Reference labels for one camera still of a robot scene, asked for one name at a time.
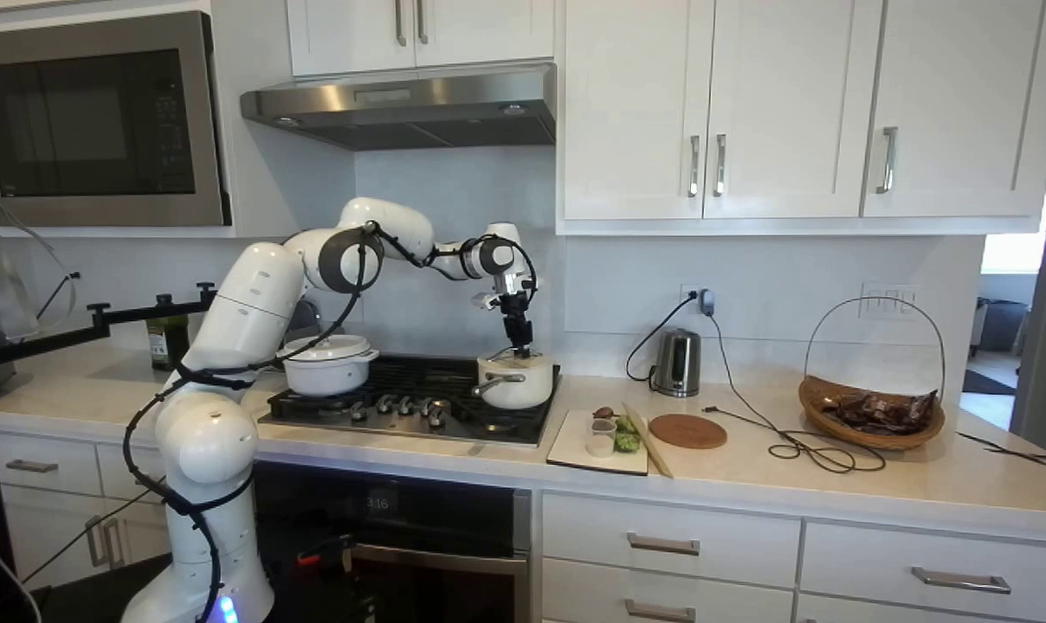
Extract stainless steel electric kettle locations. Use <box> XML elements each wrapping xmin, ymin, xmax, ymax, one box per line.
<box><xmin>649</xmin><ymin>326</ymin><xmax>708</xmax><ymax>400</ymax></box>

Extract black gas cooktop with grates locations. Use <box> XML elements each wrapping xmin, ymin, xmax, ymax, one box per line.
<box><xmin>257</xmin><ymin>355</ymin><xmax>566</xmax><ymax>447</ymax></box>

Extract white upper cabinet door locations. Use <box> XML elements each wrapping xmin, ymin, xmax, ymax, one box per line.
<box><xmin>553</xmin><ymin>0</ymin><xmax>713</xmax><ymax>224</ymax></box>
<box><xmin>408</xmin><ymin>0</ymin><xmax>558</xmax><ymax>68</ymax></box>
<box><xmin>705</xmin><ymin>0</ymin><xmax>887</xmax><ymax>224</ymax></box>
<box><xmin>859</xmin><ymin>0</ymin><xmax>1046</xmax><ymax>222</ymax></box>
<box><xmin>283</xmin><ymin>0</ymin><xmax>418</xmax><ymax>78</ymax></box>

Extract built-in stainless microwave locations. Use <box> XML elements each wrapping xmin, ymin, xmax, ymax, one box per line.
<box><xmin>0</xmin><ymin>9</ymin><xmax>230</xmax><ymax>232</ymax></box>

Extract thin black cable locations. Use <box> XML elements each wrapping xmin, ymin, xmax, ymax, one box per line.
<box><xmin>954</xmin><ymin>427</ymin><xmax>1046</xmax><ymax>482</ymax></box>

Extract white casserole pot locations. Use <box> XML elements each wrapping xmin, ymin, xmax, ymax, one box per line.
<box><xmin>279</xmin><ymin>350</ymin><xmax>380</xmax><ymax>400</ymax></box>

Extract white lower cabinet door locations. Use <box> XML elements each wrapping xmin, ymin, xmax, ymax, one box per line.
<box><xmin>0</xmin><ymin>484</ymin><xmax>118</xmax><ymax>596</ymax></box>

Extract black kettle power cable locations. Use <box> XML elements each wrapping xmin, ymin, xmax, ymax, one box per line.
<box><xmin>622</xmin><ymin>290</ymin><xmax>705</xmax><ymax>383</ymax></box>

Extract white cabinet door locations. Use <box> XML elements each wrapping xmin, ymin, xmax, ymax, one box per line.
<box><xmin>0</xmin><ymin>484</ymin><xmax>118</xmax><ymax>596</ymax></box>
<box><xmin>859</xmin><ymin>0</ymin><xmax>1046</xmax><ymax>222</ymax></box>
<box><xmin>283</xmin><ymin>0</ymin><xmax>418</xmax><ymax>78</ymax></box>
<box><xmin>553</xmin><ymin>0</ymin><xmax>713</xmax><ymax>224</ymax></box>
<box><xmin>408</xmin><ymin>0</ymin><xmax>558</xmax><ymax>68</ymax></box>
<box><xmin>705</xmin><ymin>0</ymin><xmax>887</xmax><ymax>224</ymax></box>

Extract black coiled counter cable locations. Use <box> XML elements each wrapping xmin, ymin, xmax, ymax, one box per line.
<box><xmin>699</xmin><ymin>303</ymin><xmax>895</xmax><ymax>477</ymax></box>

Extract light wooden cutting board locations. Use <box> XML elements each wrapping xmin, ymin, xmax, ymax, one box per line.
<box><xmin>544</xmin><ymin>409</ymin><xmax>654</xmax><ymax>477</ymax></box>

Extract green vegetable piece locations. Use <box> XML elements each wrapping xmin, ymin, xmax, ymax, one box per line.
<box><xmin>609</xmin><ymin>413</ymin><xmax>645</xmax><ymax>455</ymax></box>

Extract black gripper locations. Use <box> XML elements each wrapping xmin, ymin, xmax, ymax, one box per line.
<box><xmin>496</xmin><ymin>282</ymin><xmax>540</xmax><ymax>360</ymax></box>

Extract white casserole lid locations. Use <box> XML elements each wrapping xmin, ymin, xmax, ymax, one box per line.
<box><xmin>282</xmin><ymin>332</ymin><xmax>380</xmax><ymax>362</ymax></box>

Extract stainless steel range hood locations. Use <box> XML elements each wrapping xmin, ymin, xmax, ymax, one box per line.
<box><xmin>241</xmin><ymin>59</ymin><xmax>558</xmax><ymax>152</ymax></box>

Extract white drawer with metal handle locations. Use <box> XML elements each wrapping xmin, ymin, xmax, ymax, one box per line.
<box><xmin>797</xmin><ymin>514</ymin><xmax>1046</xmax><ymax>623</ymax></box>
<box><xmin>0</xmin><ymin>430</ymin><xmax>109</xmax><ymax>503</ymax></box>
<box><xmin>537</xmin><ymin>490</ymin><xmax>804</xmax><ymax>593</ymax></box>
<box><xmin>537</xmin><ymin>555</ymin><xmax>802</xmax><ymax>623</ymax></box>

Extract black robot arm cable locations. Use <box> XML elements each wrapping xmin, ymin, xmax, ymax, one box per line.
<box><xmin>118</xmin><ymin>222</ymin><xmax>544</xmax><ymax>623</ymax></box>

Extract round cork trivet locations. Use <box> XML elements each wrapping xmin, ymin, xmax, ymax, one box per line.
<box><xmin>645</xmin><ymin>413</ymin><xmax>730</xmax><ymax>454</ymax></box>

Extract dark camera under bar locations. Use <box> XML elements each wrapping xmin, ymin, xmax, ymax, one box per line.
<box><xmin>147</xmin><ymin>308</ymin><xmax>194</xmax><ymax>372</ymax></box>

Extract wooden basket with wire handle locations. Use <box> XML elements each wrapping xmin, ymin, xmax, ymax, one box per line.
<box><xmin>792</xmin><ymin>290</ymin><xmax>951</xmax><ymax>454</ymax></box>

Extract black camera mounting bar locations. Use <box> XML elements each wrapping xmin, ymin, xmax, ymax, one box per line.
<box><xmin>0</xmin><ymin>281</ymin><xmax>223</xmax><ymax>372</ymax></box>

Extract wooden stick utensil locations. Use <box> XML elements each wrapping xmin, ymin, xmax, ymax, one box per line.
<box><xmin>624</xmin><ymin>409</ymin><xmax>676</xmax><ymax>482</ymax></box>

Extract cream saucepan with long handle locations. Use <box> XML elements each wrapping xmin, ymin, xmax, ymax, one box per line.
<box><xmin>471</xmin><ymin>362</ymin><xmax>558</xmax><ymax>415</ymax></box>

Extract dark items in basket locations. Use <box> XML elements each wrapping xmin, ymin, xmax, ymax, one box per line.
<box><xmin>829</xmin><ymin>387</ymin><xmax>940</xmax><ymax>435</ymax></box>

